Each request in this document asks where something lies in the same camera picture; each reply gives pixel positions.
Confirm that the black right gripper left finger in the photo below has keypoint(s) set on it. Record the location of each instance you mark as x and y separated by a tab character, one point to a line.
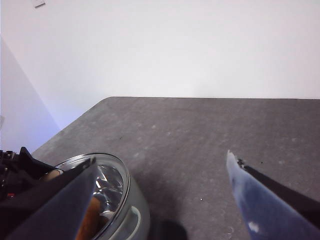
50	215

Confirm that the brown potato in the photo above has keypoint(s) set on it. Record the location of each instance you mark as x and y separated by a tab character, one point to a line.
88	220

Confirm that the glass lid with green knob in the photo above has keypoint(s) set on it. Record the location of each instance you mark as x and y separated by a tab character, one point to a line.
111	178

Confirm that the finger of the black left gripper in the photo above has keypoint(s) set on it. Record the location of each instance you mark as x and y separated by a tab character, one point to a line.
32	165

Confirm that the pale green electric steamer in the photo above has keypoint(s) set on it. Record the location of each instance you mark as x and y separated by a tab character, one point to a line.
143	207

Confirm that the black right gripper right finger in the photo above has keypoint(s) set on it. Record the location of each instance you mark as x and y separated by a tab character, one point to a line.
270	207

